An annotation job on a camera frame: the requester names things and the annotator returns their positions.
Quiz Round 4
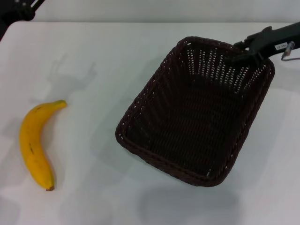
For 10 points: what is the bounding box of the dark brown woven basket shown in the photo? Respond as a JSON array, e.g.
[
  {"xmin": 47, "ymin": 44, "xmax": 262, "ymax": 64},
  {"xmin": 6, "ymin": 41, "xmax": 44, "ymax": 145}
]
[{"xmin": 114, "ymin": 36, "xmax": 275, "ymax": 188}]

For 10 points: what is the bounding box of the yellow banana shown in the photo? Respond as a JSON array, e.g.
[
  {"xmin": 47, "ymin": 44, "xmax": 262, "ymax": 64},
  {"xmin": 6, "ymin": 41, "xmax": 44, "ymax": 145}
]
[{"xmin": 18, "ymin": 99, "xmax": 68, "ymax": 192}]

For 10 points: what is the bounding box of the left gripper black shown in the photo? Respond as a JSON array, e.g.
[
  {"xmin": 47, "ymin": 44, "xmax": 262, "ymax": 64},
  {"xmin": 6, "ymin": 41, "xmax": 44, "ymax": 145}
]
[{"xmin": 0, "ymin": 0, "xmax": 45, "ymax": 42}]

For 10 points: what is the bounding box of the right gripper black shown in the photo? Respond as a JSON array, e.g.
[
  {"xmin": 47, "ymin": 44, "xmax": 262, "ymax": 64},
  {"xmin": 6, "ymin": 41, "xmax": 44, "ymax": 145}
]
[{"xmin": 226, "ymin": 21, "xmax": 300, "ymax": 68}]

